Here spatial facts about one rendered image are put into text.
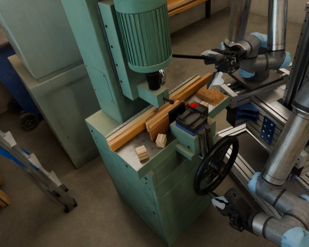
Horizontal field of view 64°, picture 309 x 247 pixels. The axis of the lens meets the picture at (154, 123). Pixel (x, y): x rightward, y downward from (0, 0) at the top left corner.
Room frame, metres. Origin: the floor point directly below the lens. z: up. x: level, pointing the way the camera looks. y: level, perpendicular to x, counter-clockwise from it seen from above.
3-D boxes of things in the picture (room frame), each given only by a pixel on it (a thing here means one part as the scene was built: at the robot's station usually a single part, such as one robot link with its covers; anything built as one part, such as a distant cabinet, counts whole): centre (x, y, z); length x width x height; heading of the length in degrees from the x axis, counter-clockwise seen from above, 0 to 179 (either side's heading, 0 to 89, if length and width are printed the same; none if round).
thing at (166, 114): (0.81, -0.05, 0.94); 0.18 x 0.02 x 0.07; 125
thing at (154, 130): (0.80, -0.07, 0.93); 0.24 x 0.01 x 0.06; 125
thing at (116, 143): (0.91, -0.07, 0.92); 0.67 x 0.02 x 0.04; 125
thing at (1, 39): (2.37, 1.25, 0.48); 0.64 x 0.54 x 0.97; 123
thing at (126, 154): (0.81, -0.11, 0.87); 0.61 x 0.30 x 0.06; 125
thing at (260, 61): (0.97, -0.50, 1.04); 0.11 x 0.08 x 0.11; 83
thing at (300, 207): (0.34, -0.40, 0.87); 0.11 x 0.11 x 0.08; 33
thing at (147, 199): (0.98, 0.04, 0.36); 0.58 x 0.45 x 0.71; 35
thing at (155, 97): (0.90, -0.02, 1.02); 0.14 x 0.07 x 0.09; 35
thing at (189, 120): (0.74, -0.16, 0.99); 0.13 x 0.11 x 0.06; 125
